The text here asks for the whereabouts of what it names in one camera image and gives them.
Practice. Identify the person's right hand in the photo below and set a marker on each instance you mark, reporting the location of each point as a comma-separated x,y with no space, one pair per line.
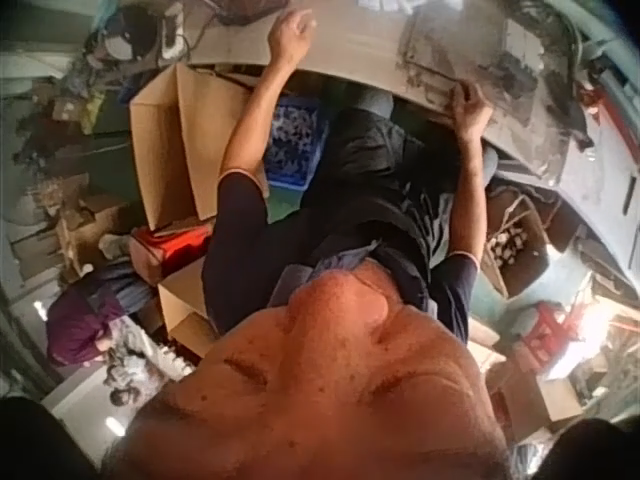
472,116

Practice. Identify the person's left hand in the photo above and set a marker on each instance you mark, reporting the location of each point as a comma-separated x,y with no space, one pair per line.
289,40

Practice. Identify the person's legs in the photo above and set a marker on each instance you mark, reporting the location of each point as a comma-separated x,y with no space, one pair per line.
360,150

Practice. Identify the blue plastic crate of parts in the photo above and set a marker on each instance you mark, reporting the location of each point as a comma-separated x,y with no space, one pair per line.
294,145

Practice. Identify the red metal machine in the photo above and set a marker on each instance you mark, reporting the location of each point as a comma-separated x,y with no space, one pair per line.
607,107

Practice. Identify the brown carton of small parts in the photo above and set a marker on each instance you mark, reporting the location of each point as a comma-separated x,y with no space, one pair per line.
517,240

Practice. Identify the black and white bench machine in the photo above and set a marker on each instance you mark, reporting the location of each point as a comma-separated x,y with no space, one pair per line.
137,35

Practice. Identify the large open cardboard box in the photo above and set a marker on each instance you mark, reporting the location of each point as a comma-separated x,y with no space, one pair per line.
175,145

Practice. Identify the red plastic stool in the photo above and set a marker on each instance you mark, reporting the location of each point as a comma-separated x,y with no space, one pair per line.
547,330

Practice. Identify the red bag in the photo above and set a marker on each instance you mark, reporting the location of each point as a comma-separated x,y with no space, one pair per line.
170,247

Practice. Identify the heap of scrap and cartons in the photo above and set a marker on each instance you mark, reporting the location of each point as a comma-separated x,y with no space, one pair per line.
65,170

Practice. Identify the small plain cardboard box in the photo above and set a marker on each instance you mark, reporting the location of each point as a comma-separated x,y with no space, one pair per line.
182,307

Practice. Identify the flat-lidded cardboard box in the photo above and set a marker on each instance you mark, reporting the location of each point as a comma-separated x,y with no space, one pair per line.
537,400

